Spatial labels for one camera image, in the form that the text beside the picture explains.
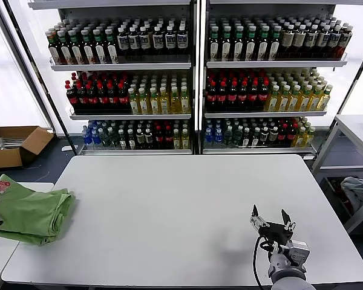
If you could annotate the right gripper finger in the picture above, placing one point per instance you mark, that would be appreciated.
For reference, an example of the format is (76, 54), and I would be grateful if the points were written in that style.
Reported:
(289, 226)
(257, 220)

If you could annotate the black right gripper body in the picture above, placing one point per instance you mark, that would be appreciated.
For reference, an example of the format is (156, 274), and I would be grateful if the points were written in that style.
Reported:
(275, 232)

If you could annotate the light green polo shirt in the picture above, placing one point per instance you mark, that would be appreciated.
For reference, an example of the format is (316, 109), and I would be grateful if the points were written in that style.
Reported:
(33, 211)

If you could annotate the low white side table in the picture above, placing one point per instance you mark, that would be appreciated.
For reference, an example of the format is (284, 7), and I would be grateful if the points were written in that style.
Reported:
(0, 266)

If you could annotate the black storage crate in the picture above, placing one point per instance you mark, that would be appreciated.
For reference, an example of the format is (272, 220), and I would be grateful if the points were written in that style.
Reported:
(331, 184)

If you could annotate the grey metal rods bundle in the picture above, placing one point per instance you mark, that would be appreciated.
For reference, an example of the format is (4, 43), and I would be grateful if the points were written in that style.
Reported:
(3, 142)

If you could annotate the grey crumpled cloth pile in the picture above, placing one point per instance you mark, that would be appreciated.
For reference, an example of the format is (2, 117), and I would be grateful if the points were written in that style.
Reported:
(355, 193)

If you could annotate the brown cardboard box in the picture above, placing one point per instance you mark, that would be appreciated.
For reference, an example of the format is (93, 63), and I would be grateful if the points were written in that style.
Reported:
(33, 145)

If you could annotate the dark bottle white cap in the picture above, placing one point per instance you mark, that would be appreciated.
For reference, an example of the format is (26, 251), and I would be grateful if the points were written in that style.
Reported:
(132, 140)
(256, 138)
(122, 140)
(247, 138)

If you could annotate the dark bottle pale label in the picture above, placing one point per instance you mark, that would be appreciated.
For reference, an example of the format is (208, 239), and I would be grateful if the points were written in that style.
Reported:
(149, 139)
(273, 136)
(264, 137)
(140, 139)

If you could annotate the green tinted water bottle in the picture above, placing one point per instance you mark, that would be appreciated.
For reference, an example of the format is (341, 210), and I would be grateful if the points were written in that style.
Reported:
(104, 139)
(228, 137)
(112, 138)
(237, 137)

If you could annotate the cola bottle red cap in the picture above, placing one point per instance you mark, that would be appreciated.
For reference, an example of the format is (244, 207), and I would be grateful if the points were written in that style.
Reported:
(159, 139)
(283, 136)
(82, 98)
(211, 96)
(123, 98)
(221, 96)
(232, 96)
(92, 98)
(168, 138)
(253, 96)
(263, 96)
(292, 136)
(72, 98)
(103, 98)
(113, 98)
(242, 96)

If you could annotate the yellow tea bottle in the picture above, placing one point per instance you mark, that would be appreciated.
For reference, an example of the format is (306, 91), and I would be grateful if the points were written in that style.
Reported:
(301, 138)
(175, 102)
(294, 99)
(310, 137)
(283, 99)
(144, 102)
(164, 102)
(155, 102)
(305, 99)
(325, 98)
(185, 102)
(177, 139)
(185, 139)
(273, 99)
(315, 98)
(134, 102)

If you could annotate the blue drink bottle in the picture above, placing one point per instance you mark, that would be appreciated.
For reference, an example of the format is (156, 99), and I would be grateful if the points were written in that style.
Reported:
(209, 136)
(85, 137)
(219, 136)
(94, 139)

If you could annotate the grey drinks shelf rack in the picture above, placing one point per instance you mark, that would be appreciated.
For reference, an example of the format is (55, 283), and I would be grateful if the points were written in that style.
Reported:
(275, 64)
(124, 66)

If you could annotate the dark tea bottle green cap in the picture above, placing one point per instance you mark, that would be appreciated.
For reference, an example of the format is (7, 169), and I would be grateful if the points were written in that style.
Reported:
(76, 49)
(214, 45)
(112, 47)
(275, 44)
(226, 45)
(239, 45)
(251, 45)
(54, 49)
(88, 49)
(100, 48)
(65, 49)
(263, 45)

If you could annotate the dark bottle beige label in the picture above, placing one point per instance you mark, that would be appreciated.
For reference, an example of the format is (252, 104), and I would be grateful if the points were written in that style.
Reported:
(288, 40)
(300, 40)

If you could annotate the dark bottle blue white label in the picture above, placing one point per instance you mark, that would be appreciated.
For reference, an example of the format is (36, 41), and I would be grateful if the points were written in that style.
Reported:
(134, 42)
(312, 40)
(182, 41)
(346, 38)
(171, 41)
(145, 41)
(335, 39)
(158, 41)
(323, 40)
(123, 42)

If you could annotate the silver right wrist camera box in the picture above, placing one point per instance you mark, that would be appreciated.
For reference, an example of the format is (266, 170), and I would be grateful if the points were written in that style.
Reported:
(299, 252)

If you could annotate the white metal frame side table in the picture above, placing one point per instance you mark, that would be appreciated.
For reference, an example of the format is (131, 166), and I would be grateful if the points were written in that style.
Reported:
(351, 121)

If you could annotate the dark window frame post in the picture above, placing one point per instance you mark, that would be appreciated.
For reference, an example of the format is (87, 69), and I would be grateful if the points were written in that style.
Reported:
(46, 90)
(348, 90)

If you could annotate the grey window frame post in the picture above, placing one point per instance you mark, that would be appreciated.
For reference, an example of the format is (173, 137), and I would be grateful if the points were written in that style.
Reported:
(21, 60)

